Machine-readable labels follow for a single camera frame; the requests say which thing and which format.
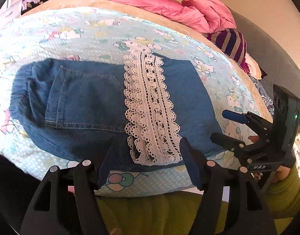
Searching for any white drawer cabinet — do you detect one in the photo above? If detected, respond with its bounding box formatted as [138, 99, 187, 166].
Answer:
[0, 0, 25, 28]

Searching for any speckled patterned cloth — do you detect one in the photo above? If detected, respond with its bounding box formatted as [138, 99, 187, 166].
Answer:
[256, 78, 276, 115]

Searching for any blue denim lace-trimmed garment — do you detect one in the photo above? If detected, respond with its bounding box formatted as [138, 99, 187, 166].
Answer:
[9, 49, 223, 173]

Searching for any person's right hand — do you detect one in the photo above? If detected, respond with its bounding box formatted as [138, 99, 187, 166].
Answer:
[248, 136, 295, 183]

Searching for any purple grey striped cloth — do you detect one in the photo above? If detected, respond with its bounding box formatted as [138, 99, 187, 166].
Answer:
[206, 29, 247, 64]

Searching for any person's right forearm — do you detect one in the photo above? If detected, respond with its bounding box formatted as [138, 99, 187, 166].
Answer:
[264, 163, 300, 218]

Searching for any cartoon cat printed blanket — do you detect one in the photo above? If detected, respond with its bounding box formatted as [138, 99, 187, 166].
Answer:
[0, 6, 261, 198]

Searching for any green fleece garment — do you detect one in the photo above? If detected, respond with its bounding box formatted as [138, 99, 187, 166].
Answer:
[95, 185, 275, 235]

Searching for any cream cloth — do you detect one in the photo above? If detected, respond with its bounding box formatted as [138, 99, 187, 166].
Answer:
[240, 53, 267, 79]

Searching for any pink puffy duvet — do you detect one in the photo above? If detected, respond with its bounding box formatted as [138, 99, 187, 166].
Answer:
[181, 0, 237, 34]

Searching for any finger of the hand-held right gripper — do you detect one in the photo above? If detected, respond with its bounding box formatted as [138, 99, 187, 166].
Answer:
[222, 110, 273, 138]
[210, 132, 246, 153]

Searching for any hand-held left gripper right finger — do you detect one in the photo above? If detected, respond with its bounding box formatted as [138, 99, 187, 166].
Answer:
[180, 136, 278, 235]

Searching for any beige bed sheet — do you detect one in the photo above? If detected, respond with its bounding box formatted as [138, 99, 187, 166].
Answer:
[20, 0, 274, 118]

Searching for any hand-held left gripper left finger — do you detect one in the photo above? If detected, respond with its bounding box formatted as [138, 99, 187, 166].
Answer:
[20, 136, 116, 235]

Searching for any grey padded headboard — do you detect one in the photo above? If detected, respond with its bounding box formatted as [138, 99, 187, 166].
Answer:
[214, 5, 300, 130]

